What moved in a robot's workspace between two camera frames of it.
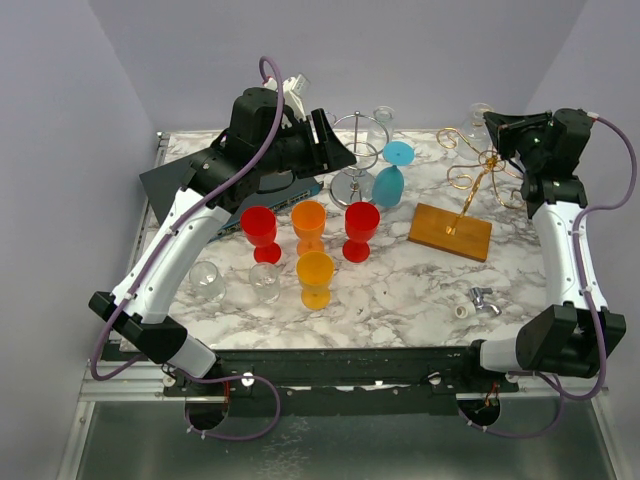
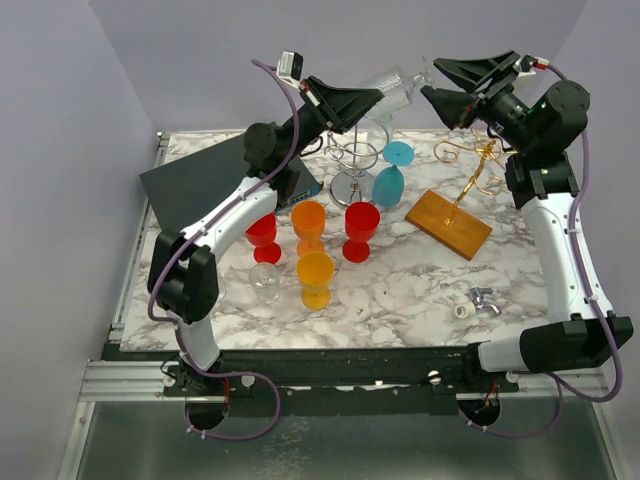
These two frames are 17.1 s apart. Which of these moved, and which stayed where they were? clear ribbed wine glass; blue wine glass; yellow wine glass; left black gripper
Moved: left black gripper; clear ribbed wine glass
Stayed: yellow wine glass; blue wine glass
